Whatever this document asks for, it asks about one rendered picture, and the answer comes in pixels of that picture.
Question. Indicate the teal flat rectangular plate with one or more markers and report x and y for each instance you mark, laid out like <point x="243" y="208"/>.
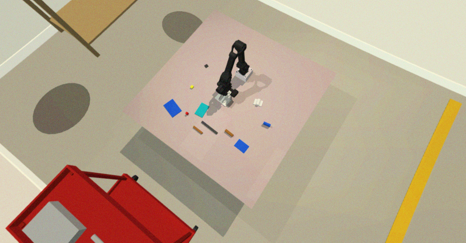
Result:
<point x="202" y="109"/>

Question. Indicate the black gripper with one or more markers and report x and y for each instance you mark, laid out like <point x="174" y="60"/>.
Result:
<point x="233" y="92"/>

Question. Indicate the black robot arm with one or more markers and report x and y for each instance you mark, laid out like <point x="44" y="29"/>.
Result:
<point x="226" y="76"/>

